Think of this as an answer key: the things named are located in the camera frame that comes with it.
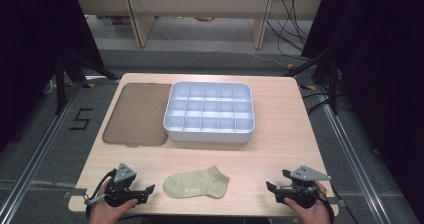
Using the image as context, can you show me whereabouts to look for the black metal stand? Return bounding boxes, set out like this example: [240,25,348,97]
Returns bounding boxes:
[54,50,122,116]
[283,49,340,116]

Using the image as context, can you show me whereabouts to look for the person's left hand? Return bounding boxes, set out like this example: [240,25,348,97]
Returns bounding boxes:
[88,180,139,224]

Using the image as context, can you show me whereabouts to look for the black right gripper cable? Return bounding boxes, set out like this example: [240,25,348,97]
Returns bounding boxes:
[315,183,336,224]

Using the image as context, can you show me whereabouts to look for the pale green sock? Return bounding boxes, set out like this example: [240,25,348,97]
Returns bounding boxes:
[162,165,231,199]

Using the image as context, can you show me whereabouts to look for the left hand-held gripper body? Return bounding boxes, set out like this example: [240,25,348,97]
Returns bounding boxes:
[104,163,149,208]

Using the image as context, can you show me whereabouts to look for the aluminium floor rail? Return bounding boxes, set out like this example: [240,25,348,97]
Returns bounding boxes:
[0,81,85,224]
[316,83,392,224]

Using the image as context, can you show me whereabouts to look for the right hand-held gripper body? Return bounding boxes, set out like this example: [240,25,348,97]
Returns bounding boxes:
[281,165,333,209]

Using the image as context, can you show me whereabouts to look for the black floor cables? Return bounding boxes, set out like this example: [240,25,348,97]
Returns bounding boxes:
[300,89,351,116]

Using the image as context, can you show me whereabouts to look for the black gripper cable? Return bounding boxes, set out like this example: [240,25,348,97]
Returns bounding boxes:
[315,183,336,224]
[83,169,118,220]

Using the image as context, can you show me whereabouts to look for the light wooden desk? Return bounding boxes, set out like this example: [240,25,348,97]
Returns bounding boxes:
[73,0,325,50]

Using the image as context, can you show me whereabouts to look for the hanging black cables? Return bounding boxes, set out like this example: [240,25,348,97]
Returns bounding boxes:
[265,0,312,58]

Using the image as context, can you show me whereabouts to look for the white divided organizer box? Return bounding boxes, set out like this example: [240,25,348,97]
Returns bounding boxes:
[162,81,256,144]

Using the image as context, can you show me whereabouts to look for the person's right hand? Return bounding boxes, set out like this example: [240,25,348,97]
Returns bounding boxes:
[283,181,332,224]

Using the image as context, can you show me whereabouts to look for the grey tape strip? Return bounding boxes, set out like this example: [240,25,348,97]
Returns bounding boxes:
[62,187,88,199]
[321,196,346,208]

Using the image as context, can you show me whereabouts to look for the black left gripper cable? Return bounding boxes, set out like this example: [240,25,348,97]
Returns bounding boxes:
[83,169,118,220]

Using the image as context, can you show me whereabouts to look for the translucent brown lid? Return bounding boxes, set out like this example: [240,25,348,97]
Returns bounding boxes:
[101,82,173,148]

